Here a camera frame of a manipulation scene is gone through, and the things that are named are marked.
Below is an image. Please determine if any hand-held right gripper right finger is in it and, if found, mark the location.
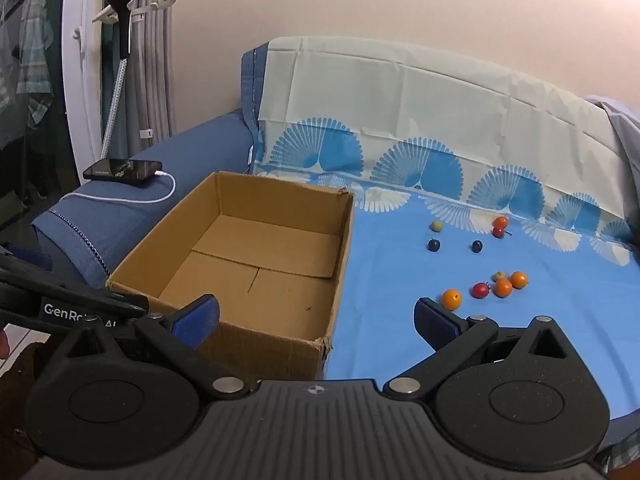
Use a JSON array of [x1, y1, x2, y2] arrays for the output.
[[382, 297, 576, 401]]

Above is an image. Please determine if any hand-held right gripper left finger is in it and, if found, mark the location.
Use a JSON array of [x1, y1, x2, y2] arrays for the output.
[[62, 296, 253, 402]]

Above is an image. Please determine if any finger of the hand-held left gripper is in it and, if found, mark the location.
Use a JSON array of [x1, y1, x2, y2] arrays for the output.
[[0, 254, 151, 312]]

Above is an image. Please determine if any brown cardboard box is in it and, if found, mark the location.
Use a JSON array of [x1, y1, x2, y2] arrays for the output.
[[106, 171, 356, 381]]

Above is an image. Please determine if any black smartphone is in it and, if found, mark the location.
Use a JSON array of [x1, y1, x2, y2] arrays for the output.
[[82, 158, 164, 188]]

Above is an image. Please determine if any blue sofa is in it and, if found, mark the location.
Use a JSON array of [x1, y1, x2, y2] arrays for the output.
[[31, 40, 273, 293]]

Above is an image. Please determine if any grey curtain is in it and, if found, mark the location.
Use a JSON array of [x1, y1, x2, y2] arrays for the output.
[[102, 0, 178, 158]]

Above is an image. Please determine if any striped hanging shirt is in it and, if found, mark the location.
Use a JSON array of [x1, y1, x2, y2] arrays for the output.
[[21, 0, 55, 127]]

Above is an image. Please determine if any grey cloth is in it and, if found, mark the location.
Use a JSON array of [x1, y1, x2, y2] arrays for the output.
[[585, 94, 640, 221]]

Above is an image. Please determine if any black garment steamer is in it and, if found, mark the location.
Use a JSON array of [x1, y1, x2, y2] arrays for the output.
[[99, 0, 136, 161]]

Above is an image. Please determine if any white charging cable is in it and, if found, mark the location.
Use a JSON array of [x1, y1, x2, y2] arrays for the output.
[[102, 170, 177, 205]]

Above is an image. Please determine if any white door frame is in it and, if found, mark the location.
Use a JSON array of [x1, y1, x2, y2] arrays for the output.
[[62, 0, 108, 171]]

